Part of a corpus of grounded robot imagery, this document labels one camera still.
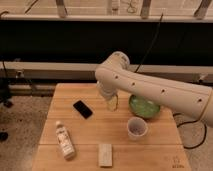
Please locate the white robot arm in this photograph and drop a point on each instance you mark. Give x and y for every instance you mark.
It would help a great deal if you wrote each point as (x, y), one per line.
(190, 99)

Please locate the yellowish pusher end effector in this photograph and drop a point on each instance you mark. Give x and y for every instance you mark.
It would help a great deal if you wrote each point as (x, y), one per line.
(112, 103)

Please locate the black smartphone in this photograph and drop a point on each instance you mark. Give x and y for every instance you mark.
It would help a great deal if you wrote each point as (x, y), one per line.
(85, 111)

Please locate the green bowl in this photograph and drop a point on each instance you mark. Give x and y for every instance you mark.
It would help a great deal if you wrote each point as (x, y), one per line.
(142, 107)

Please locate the white paper cup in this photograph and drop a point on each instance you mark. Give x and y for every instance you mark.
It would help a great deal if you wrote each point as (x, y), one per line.
(136, 128)

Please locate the white rectangular block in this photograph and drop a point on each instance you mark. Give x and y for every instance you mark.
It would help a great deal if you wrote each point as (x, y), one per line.
(105, 155)

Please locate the white plastic bottle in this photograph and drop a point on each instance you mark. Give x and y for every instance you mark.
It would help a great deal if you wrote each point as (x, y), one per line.
(64, 141)

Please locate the grey metal rail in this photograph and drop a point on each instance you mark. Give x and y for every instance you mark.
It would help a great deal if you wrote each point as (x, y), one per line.
(85, 71)

